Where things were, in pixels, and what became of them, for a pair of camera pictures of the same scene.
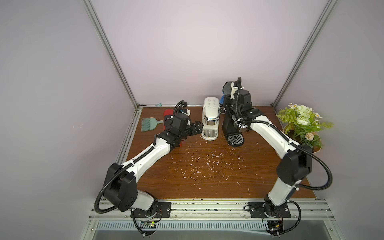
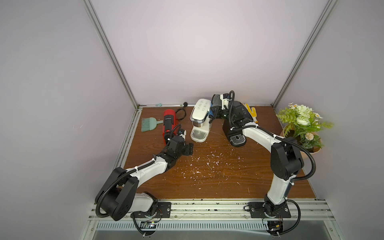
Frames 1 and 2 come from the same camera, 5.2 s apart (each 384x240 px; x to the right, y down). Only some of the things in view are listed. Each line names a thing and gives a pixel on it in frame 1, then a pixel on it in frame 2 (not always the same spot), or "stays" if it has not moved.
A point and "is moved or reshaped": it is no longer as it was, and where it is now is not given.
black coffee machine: [232, 128] stays
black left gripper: [198, 129] to [188, 148]
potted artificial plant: [303, 124] stays
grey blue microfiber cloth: [226, 89] to [216, 101]
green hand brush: [149, 123] stays
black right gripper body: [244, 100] to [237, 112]
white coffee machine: [211, 115] is moved or reshaped
